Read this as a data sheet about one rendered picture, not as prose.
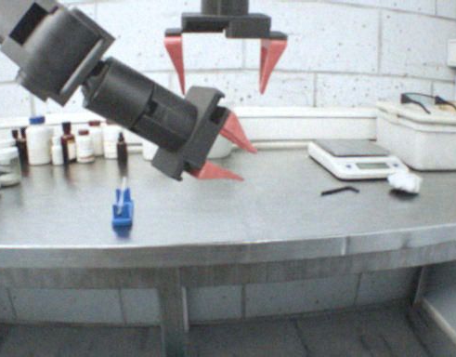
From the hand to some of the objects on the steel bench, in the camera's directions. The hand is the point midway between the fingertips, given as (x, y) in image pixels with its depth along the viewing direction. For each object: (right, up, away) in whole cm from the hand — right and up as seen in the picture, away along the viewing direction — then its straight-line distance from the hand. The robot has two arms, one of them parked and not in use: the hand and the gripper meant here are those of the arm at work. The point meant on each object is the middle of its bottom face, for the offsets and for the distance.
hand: (242, 163), depth 47 cm
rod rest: (-20, -8, +21) cm, 30 cm away
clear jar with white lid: (-54, -3, +38) cm, 66 cm away
